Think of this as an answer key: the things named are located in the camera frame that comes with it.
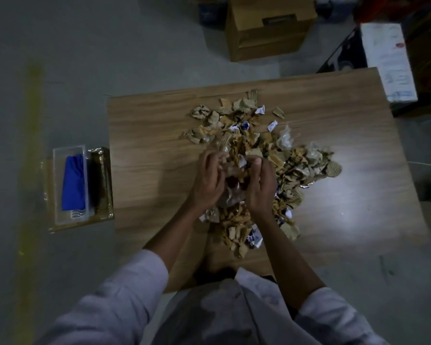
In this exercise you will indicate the wooden table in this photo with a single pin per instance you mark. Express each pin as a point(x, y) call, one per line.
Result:
point(362, 204)

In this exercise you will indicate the pile of cardboard paper scraps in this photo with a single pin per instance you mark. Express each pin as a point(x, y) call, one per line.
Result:
point(294, 165)

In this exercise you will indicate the light denim shirt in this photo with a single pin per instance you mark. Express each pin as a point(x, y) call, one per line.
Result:
point(219, 312)

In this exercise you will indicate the person's right forearm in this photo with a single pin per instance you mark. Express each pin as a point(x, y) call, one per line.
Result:
point(287, 258)

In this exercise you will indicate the person's right hand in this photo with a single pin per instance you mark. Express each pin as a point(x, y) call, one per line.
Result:
point(260, 186)

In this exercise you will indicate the person's left forearm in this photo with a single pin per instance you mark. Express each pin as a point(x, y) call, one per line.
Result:
point(176, 237)

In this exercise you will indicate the dark blue small box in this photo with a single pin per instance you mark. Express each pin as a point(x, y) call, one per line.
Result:
point(212, 16)

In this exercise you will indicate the red plastic item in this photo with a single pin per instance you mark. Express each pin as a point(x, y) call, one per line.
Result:
point(388, 7)

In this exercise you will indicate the blue cloth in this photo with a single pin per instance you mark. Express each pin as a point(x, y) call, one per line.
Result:
point(73, 183)

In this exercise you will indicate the clear plastic box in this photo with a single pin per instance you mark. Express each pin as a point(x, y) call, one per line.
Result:
point(72, 218)

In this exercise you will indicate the black box with white label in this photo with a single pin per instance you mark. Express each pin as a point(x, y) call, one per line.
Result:
point(391, 57)

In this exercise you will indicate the black trousers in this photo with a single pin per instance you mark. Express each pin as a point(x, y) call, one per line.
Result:
point(215, 274)

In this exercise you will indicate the taped brown cardboard box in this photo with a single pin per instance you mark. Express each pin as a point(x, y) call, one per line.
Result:
point(102, 183)

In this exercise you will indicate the person's left hand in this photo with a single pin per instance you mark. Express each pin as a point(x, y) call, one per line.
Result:
point(210, 183)

